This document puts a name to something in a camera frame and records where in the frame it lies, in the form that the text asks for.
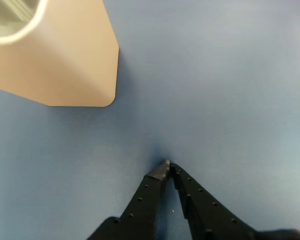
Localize blue-grey table mat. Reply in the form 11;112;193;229
0;0;300;240

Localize beige square box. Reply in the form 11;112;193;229
0;0;120;108

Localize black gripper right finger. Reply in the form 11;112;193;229
169;163;258;240

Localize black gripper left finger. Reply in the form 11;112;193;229
86;159;171;240

